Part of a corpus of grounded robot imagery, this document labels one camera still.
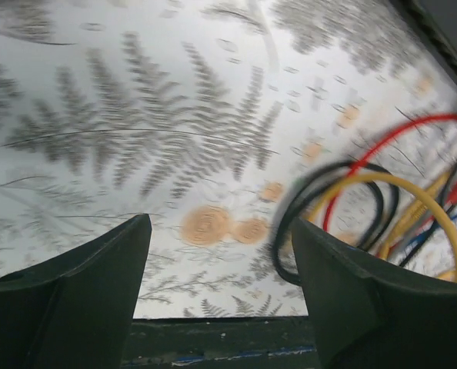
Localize black ethernet cable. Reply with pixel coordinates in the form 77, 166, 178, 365
272, 160, 401, 288

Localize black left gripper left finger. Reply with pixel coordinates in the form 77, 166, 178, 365
0, 214, 152, 368

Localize dark grey network switch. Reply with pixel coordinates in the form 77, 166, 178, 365
390, 0, 457, 86

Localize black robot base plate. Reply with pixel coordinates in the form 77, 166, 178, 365
121, 316, 321, 369

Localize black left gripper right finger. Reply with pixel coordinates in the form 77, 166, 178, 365
292, 219, 457, 369

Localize floral patterned tablecloth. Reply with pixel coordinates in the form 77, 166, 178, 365
0, 1, 457, 318

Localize red ethernet cable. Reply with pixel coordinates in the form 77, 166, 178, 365
322, 113, 457, 235

